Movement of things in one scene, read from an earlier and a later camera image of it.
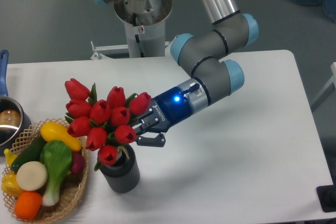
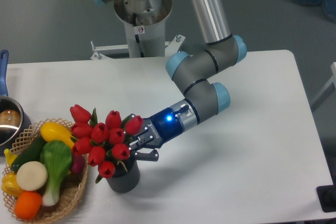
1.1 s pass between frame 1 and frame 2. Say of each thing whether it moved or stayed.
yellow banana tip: stayed
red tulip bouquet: moved
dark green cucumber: stayed
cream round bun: stayed
